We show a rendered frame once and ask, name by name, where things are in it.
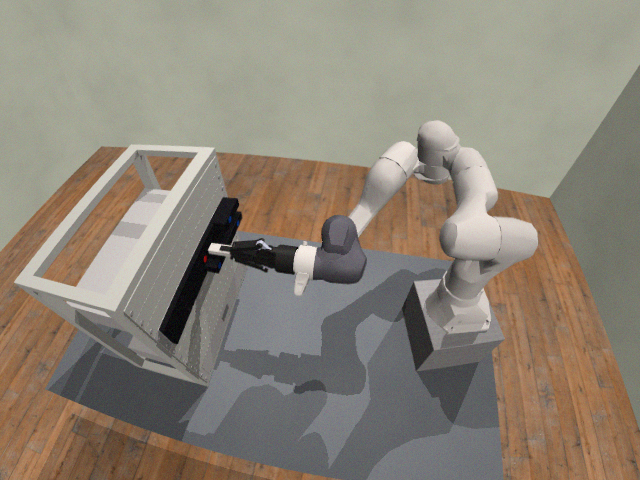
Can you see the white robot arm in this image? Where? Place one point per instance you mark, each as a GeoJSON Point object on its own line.
{"type": "Point", "coordinates": [492, 243]}

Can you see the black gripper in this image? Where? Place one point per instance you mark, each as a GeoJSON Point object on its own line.
{"type": "Point", "coordinates": [283, 254]}

